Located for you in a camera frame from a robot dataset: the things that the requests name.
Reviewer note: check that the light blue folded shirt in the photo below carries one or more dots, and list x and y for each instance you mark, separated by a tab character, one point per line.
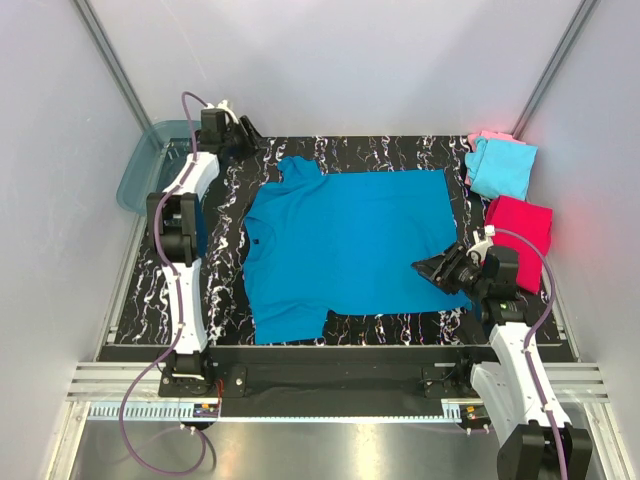
500	168

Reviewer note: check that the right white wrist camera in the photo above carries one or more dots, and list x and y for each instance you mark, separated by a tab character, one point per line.
483	240

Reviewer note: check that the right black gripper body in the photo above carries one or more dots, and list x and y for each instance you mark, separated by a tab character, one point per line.
461	273

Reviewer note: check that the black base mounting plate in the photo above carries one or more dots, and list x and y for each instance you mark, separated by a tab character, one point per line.
313	379

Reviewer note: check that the pink folded shirt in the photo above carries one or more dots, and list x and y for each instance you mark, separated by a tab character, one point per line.
487	137

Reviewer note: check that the teal plastic bin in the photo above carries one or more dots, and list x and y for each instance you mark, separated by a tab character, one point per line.
155	163

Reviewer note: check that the red folded shirt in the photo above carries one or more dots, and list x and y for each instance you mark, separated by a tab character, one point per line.
533	223

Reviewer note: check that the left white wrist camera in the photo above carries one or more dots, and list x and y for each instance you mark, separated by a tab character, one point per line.
223	106

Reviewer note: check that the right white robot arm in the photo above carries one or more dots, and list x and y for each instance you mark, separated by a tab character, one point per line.
537	439

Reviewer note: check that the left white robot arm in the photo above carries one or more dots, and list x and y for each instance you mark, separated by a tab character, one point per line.
178	235

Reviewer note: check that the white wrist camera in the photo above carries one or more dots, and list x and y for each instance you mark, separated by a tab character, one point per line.
223	106
483	240

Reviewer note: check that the white slotted cable duct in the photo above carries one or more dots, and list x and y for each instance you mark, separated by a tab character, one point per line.
208	412

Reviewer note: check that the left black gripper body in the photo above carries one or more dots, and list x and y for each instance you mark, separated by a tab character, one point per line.
237	142

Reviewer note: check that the blue t shirt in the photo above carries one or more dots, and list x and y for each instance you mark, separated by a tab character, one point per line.
343	243

